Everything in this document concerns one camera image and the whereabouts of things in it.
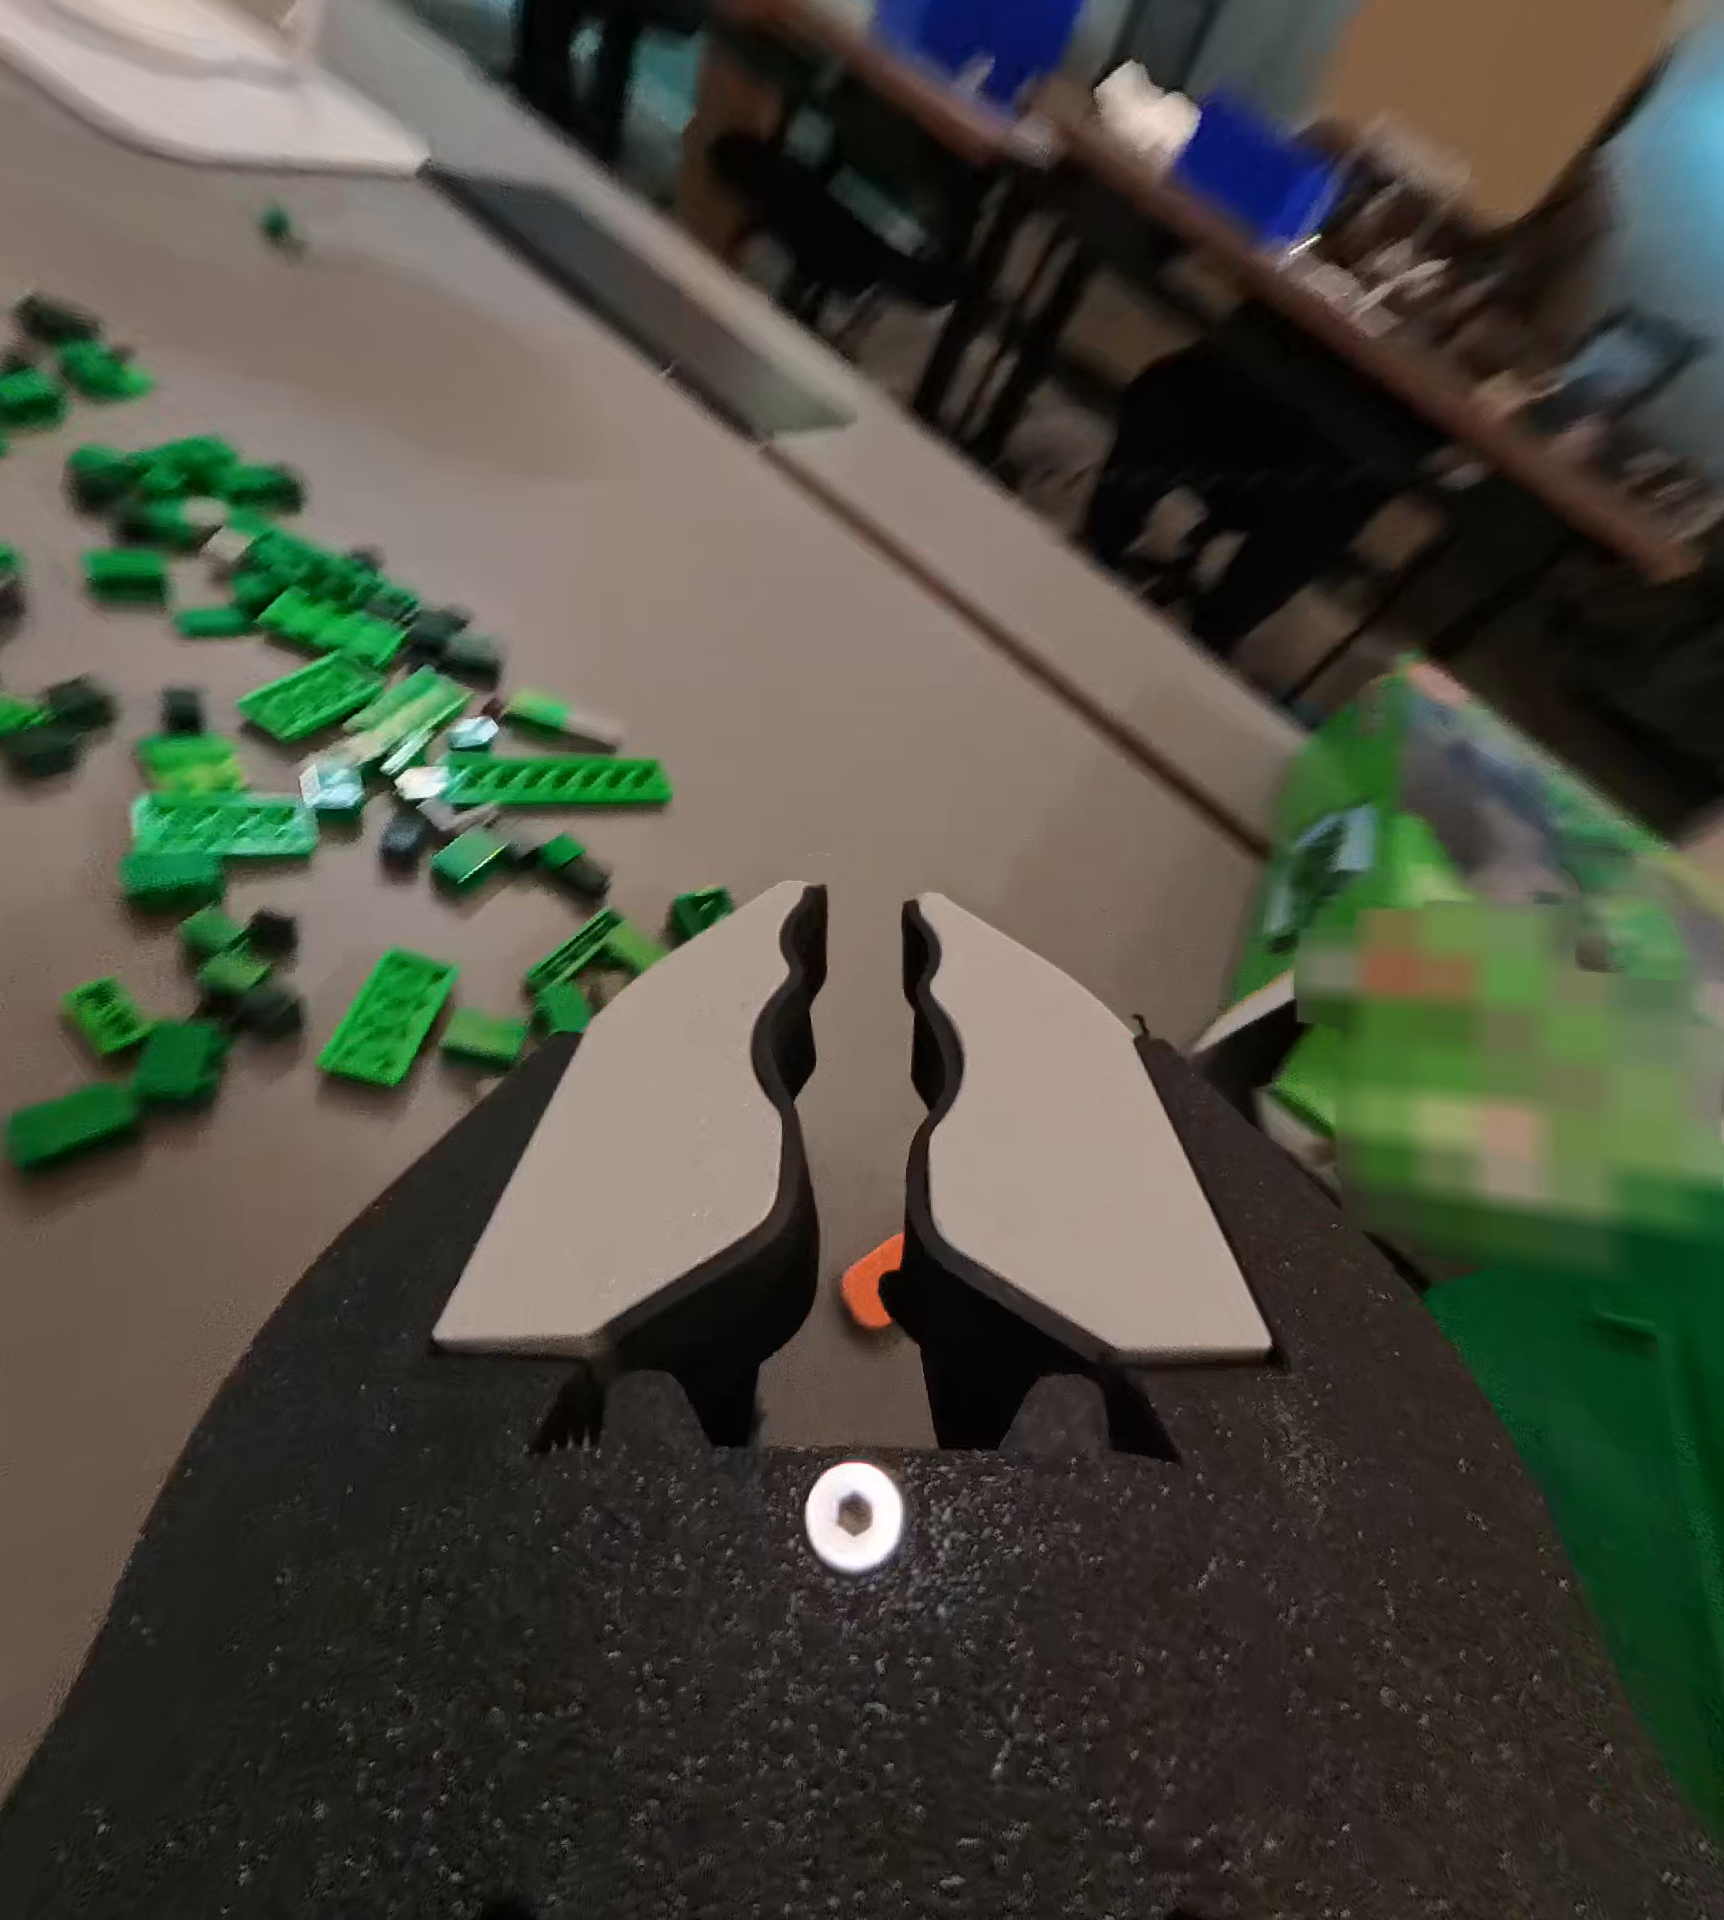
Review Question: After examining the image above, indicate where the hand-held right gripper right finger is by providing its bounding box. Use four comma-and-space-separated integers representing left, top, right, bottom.
896, 891, 1281, 1451

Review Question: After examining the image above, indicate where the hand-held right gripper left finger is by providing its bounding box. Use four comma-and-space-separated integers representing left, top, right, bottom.
431, 881, 830, 1451

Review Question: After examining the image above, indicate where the pile of green bricks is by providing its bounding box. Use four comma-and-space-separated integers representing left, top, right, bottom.
0, 292, 741, 1176

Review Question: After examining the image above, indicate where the grey desk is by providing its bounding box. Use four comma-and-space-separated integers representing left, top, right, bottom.
0, 0, 1724, 1914

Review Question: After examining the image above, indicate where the orange brick separator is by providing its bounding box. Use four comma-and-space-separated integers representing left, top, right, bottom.
839, 1230, 910, 1332

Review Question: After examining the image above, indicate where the long green plate with holes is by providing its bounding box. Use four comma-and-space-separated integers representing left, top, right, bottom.
445, 755, 674, 814

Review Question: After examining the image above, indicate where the green cardboard toy box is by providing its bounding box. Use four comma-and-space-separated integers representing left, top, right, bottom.
1219, 655, 1724, 1189

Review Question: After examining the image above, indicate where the green plastic bin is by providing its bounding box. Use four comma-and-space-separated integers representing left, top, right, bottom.
1417, 1140, 1724, 1920

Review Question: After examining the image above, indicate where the wooden edged work table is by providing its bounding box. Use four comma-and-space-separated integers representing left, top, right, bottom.
713, 0, 1705, 589

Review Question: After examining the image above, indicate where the blue plastic bin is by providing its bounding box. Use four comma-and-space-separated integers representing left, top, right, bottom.
1176, 82, 1383, 228

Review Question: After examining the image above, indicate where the stack of blue bins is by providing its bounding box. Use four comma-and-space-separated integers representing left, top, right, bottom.
874, 0, 1091, 70

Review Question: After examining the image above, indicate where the black desk cable cover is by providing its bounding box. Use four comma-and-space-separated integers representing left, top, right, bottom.
424, 162, 860, 440

